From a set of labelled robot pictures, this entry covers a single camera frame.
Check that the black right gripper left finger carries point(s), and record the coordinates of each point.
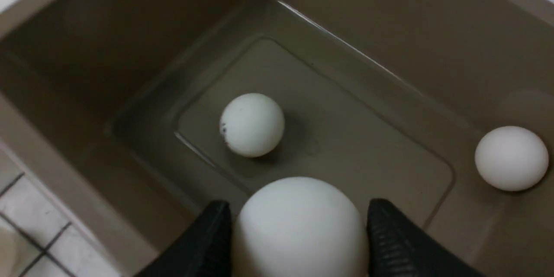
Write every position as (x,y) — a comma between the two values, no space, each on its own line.
(203,250)

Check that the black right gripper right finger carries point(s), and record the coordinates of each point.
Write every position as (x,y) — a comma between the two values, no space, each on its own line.
(399,248)

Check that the plain white ping-pong ball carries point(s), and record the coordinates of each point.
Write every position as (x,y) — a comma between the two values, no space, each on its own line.
(299,227)

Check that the white ping-pong ball logo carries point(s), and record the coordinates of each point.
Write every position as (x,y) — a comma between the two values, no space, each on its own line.
(252,125)

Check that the olive green plastic bin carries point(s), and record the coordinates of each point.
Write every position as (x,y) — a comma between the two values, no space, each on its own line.
(382,98)

